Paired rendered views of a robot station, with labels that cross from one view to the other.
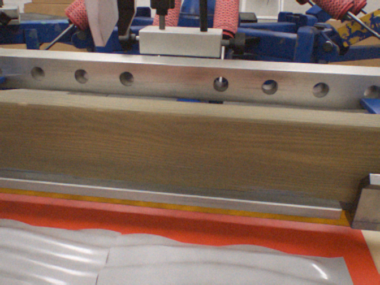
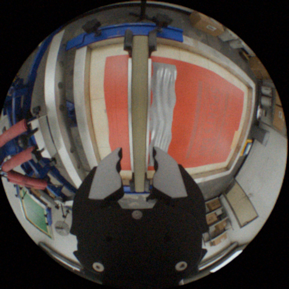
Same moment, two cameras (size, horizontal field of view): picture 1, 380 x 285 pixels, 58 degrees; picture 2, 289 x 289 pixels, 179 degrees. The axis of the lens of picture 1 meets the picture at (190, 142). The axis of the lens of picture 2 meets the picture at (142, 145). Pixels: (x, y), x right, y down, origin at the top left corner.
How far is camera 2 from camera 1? 0.27 m
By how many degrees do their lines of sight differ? 67
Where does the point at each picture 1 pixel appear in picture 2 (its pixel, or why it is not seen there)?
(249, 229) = not seen: hidden behind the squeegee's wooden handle
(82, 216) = not seen: hidden behind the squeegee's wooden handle
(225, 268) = (163, 91)
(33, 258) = (163, 136)
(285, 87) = (60, 78)
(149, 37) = (50, 152)
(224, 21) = (21, 127)
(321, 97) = (63, 64)
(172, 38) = (46, 141)
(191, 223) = not seen: hidden behind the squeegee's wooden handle
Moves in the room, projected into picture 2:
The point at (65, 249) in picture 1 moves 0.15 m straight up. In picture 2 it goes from (160, 131) to (177, 161)
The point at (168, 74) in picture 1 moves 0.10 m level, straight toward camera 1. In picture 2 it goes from (64, 133) to (89, 124)
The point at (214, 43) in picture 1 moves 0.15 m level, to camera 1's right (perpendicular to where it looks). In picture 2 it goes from (41, 120) to (36, 73)
